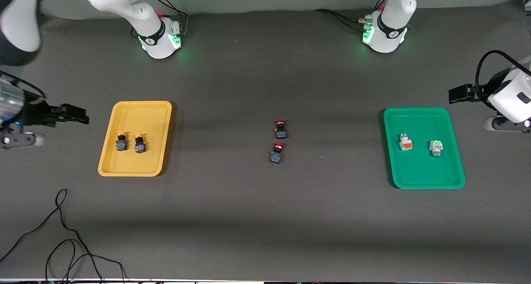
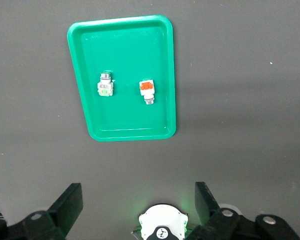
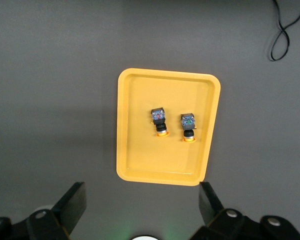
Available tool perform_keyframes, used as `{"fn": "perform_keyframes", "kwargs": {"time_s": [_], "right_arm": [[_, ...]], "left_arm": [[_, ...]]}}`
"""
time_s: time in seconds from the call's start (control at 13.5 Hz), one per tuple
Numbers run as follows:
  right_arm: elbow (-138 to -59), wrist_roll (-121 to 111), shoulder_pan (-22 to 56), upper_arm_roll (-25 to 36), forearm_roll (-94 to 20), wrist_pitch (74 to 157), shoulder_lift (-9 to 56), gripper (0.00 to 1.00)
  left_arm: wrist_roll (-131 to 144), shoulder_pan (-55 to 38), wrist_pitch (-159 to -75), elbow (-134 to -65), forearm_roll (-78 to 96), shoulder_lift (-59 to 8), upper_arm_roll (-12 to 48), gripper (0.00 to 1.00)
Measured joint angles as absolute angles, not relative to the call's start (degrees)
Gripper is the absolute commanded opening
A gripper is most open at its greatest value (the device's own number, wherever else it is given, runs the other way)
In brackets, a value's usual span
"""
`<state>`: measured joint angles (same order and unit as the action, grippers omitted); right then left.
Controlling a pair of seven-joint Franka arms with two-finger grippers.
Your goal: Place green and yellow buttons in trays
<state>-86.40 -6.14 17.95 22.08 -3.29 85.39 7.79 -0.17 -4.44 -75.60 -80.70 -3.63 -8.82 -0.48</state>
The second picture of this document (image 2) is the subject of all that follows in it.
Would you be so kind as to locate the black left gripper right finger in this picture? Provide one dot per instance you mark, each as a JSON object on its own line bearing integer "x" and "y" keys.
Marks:
{"x": 210, "y": 212}

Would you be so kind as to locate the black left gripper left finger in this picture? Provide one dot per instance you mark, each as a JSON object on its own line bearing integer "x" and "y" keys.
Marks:
{"x": 65, "y": 210}

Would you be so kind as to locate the white button with green block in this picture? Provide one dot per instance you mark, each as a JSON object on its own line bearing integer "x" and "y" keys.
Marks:
{"x": 105, "y": 86}

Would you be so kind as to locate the white button with orange block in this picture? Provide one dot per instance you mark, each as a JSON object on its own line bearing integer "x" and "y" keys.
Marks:
{"x": 147, "y": 87}

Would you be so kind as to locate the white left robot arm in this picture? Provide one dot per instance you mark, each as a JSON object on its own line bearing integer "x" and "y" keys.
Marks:
{"x": 162, "y": 222}

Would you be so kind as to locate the green plastic tray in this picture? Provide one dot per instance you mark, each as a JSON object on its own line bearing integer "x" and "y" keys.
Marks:
{"x": 125, "y": 55}

